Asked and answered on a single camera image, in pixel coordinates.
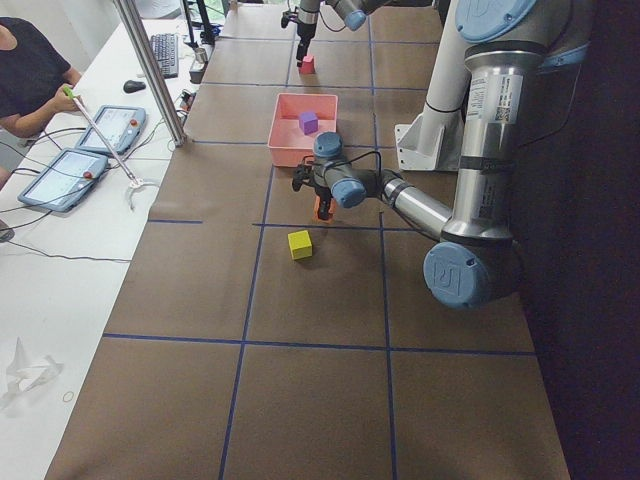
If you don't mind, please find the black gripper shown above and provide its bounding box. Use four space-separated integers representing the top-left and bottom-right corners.
296 21 316 62
309 169 334 221

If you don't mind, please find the orange foam block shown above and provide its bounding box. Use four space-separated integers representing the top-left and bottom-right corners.
313 196 336 224

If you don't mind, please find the purple foam block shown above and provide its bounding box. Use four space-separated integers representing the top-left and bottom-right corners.
298 111 319 135

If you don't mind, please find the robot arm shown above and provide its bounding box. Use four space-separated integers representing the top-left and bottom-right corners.
292 1 595 308
292 0 388 66

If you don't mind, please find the pink plastic bin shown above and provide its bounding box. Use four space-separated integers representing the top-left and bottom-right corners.
267 93 338 167

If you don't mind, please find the red foam block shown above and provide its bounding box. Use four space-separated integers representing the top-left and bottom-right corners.
299 55 316 75

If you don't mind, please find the yellow foam block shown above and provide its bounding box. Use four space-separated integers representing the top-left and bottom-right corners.
287 230 313 261

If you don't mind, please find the black keyboard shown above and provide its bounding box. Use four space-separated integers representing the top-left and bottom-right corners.
149 33 179 78

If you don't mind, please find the black computer mouse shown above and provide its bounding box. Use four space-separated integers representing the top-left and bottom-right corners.
123 80 146 94

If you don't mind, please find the grabber stick tool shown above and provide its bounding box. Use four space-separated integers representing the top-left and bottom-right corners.
62 86 161 211

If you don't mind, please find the upper teach pendant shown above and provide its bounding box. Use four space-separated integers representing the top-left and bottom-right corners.
76 105 147 156

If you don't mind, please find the teach pendant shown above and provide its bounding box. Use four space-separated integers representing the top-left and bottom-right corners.
17 148 108 213
76 105 147 156

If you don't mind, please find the lower teach pendant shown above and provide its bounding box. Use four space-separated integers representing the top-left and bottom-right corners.
17 148 108 213

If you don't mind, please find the person in black shirt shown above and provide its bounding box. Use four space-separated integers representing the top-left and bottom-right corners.
1 17 82 138

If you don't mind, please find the crumpled white paper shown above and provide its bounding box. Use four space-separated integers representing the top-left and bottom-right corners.
1 337 64 410

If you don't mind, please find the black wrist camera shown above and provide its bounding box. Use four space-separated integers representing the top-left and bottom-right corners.
281 10 298 29
291 163 315 192

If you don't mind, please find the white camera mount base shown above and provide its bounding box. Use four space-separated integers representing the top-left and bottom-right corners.
394 106 464 172

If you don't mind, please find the white camera pole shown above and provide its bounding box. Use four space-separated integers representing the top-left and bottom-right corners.
426 1 470 113

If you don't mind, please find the aluminium frame post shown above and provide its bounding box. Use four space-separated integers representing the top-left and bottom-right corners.
114 0 186 147

